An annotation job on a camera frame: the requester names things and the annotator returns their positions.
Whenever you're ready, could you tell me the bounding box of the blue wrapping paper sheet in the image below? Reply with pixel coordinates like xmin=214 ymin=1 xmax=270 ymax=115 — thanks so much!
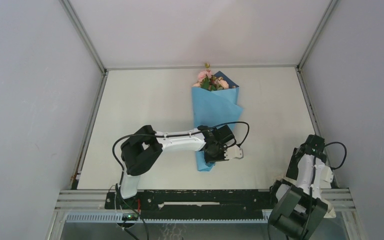
xmin=191 ymin=71 xmax=244 ymax=172

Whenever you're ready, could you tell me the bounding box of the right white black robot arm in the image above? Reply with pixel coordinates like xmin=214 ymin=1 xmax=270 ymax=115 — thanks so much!
xmin=268 ymin=134 xmax=336 ymax=240

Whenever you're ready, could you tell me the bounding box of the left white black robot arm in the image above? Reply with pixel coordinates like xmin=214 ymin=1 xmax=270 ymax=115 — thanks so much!
xmin=115 ymin=124 xmax=244 ymax=209

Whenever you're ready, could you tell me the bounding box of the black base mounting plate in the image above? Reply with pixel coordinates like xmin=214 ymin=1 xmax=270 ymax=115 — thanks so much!
xmin=104 ymin=189 xmax=277 ymax=221

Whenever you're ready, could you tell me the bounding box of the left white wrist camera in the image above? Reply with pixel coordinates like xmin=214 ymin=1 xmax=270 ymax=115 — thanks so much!
xmin=224 ymin=145 xmax=244 ymax=161

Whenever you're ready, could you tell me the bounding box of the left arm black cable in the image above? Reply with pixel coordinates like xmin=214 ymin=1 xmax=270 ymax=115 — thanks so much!
xmin=111 ymin=121 xmax=251 ymax=193

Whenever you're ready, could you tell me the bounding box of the aluminium front frame rail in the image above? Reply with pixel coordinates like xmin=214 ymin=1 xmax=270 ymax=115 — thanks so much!
xmin=55 ymin=188 xmax=356 ymax=212

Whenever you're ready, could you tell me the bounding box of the white slotted cable duct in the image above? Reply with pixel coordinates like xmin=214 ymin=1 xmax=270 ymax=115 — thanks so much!
xmin=66 ymin=212 xmax=270 ymax=224

